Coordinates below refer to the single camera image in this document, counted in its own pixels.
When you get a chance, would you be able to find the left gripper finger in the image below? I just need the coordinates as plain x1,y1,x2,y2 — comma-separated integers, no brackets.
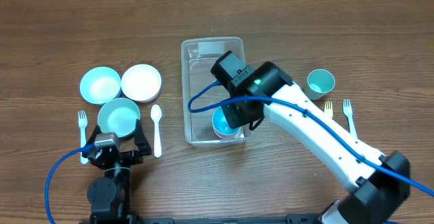
134,119,152,156
82,125,101,158

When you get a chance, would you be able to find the blue plastic cup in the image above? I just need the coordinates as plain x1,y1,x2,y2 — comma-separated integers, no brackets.
212,107,240,134

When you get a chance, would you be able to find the teal green bowl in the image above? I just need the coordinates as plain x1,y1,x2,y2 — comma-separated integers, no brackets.
97,98,141,138

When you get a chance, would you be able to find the white plastic spoon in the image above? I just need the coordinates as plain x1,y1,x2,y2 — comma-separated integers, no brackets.
151,105,162,158

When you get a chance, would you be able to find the light blue bowl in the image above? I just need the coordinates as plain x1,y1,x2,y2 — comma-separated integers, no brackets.
79,67,121,105

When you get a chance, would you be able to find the white pink bowl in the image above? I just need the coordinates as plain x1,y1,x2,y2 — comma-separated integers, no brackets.
121,64,162,102

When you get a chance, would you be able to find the green plastic cup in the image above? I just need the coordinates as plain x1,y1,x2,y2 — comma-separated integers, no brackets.
303,69,336,100

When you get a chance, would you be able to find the pink plastic cup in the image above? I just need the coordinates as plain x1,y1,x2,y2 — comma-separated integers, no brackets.
214,128,240,139

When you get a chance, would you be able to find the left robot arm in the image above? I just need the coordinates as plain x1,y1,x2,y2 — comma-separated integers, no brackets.
83,119,152,224

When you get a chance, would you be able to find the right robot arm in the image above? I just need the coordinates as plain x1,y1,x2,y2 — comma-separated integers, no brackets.
212,61,410,223

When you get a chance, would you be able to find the clear plastic container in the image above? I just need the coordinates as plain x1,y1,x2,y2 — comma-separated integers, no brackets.
180,37,251,147

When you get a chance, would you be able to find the white fork left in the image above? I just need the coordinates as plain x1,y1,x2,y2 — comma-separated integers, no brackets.
77,110,88,147

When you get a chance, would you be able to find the white fork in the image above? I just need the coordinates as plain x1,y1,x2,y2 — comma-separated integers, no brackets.
77,110,88,147
342,98,357,138

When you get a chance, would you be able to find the yellow plastic fork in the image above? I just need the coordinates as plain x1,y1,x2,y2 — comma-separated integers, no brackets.
323,100,334,119

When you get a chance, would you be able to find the white fork right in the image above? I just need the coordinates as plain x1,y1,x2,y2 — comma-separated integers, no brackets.
342,98,357,138

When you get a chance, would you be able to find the left blue cable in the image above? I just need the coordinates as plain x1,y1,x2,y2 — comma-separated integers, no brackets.
45,143,96,224

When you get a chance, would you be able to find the blue cable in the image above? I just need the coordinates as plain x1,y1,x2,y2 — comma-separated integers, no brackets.
45,143,96,224
187,80,434,198

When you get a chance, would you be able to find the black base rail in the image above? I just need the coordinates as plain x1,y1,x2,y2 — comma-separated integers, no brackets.
79,214,319,224

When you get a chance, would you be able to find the right blue cable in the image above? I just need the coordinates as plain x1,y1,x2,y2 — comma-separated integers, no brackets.
187,80,434,198

